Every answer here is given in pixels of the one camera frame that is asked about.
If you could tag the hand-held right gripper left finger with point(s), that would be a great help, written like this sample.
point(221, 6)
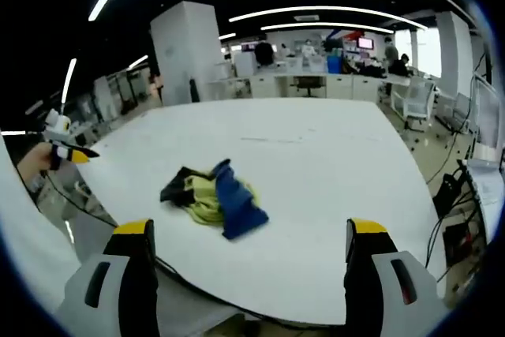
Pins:
point(114, 285)

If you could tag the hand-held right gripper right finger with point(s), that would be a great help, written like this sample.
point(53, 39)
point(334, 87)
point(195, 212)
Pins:
point(378, 285)

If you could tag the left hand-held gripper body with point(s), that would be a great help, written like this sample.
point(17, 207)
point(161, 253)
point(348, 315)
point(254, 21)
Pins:
point(56, 124)

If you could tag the yellow garment with coloured sleeves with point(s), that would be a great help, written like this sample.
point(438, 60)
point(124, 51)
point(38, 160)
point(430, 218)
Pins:
point(233, 199)

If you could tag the person's left hand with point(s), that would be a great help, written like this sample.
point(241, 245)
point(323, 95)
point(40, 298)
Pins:
point(35, 161)

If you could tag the person in white clothing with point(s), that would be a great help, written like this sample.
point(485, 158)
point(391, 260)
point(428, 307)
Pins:
point(27, 234)

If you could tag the black box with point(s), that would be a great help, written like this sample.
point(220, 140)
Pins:
point(446, 195)

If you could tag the white square pillar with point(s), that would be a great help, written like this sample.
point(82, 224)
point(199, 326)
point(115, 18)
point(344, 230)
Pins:
point(185, 53)

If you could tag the white mesh chair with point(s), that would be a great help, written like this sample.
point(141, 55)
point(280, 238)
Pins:
point(416, 100)

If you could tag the white cabinet row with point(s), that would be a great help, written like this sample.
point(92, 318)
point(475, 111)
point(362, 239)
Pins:
point(339, 86)

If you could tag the black office chair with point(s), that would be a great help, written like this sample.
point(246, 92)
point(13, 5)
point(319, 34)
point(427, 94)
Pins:
point(307, 84)

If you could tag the blue bin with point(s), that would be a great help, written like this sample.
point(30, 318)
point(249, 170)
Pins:
point(335, 64)

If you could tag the pink monitor screen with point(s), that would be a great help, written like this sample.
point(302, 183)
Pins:
point(365, 43)

